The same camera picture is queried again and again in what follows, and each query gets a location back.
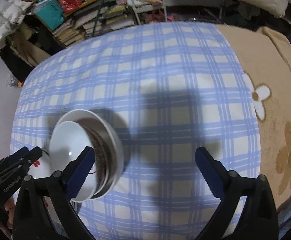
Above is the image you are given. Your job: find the small red pattern bowl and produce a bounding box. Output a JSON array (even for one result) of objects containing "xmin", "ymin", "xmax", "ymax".
[{"xmin": 49, "ymin": 121, "xmax": 98, "ymax": 203}]

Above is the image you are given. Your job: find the large red pattern bowl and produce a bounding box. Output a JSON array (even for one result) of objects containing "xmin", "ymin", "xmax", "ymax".
[{"xmin": 78, "ymin": 119, "xmax": 110, "ymax": 199}]

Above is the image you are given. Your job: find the white bowl with cat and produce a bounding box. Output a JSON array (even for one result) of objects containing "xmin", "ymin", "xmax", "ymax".
[{"xmin": 53, "ymin": 109, "xmax": 124, "ymax": 200}]

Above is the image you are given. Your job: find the white cherry plate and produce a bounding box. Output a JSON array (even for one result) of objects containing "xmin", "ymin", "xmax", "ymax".
[{"xmin": 28, "ymin": 150, "xmax": 59, "ymax": 228}]

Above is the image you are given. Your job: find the person's left hand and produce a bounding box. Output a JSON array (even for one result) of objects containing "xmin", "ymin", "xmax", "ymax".
[{"xmin": 4, "ymin": 197, "xmax": 15, "ymax": 229}]

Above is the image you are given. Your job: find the beige flower blanket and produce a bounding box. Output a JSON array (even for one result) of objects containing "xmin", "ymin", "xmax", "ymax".
[{"xmin": 217, "ymin": 25, "xmax": 291, "ymax": 210}]

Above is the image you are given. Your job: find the blue plaid tablecloth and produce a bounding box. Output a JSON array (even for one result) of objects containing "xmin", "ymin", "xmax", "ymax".
[{"xmin": 10, "ymin": 22, "xmax": 260, "ymax": 239}]

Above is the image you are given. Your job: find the white puffer jacket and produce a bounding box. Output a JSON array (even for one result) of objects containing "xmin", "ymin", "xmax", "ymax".
[{"xmin": 0, "ymin": 0, "xmax": 32, "ymax": 50}]

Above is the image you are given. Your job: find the teal shopping bag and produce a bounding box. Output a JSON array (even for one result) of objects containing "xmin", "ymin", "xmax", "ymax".
[{"xmin": 34, "ymin": 0, "xmax": 64, "ymax": 30}]

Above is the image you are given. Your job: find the stack of books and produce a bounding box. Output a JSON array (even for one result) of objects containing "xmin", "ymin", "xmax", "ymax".
[{"xmin": 53, "ymin": 5, "xmax": 135, "ymax": 47}]

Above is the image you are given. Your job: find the white metal trolley rack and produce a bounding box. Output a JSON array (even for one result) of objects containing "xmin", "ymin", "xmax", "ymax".
[{"xmin": 127, "ymin": 0, "xmax": 168, "ymax": 25}]

